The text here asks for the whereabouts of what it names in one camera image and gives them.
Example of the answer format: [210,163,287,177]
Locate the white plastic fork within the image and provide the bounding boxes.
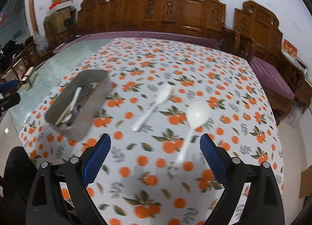
[55,87,82,126]

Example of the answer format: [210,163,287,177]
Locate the metal spoon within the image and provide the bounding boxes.
[60,112,79,125]

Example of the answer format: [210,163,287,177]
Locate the white round ladle spoon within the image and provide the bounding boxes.
[175,101,209,166]

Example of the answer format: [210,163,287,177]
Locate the white plastic soup spoon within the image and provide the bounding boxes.
[132,84,173,132]

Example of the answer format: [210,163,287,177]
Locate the wooden chair at left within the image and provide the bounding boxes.
[1,41,53,86]

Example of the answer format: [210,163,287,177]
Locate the wooden framed glass door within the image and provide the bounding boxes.
[1,0,31,48]

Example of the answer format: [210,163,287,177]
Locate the grey metal tray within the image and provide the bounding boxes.
[45,70,113,142]

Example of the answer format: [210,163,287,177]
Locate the small black fan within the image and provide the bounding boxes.
[63,18,73,27]

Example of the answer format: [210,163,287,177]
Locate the stacked cardboard boxes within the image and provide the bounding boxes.
[43,0,73,38]

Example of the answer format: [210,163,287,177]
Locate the purple armchair cushion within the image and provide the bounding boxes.
[249,57,295,100]

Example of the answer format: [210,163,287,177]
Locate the wooden side table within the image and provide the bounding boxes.
[280,52,311,113]

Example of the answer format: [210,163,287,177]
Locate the orange print tablecloth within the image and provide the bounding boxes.
[19,38,284,224]

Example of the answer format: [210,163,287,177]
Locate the red calendar card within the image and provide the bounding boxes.
[282,39,298,58]

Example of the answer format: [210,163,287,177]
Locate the carved wooden armchair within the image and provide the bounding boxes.
[233,1,297,123]

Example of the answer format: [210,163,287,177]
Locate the carved wooden sofa bench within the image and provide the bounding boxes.
[73,0,254,58]

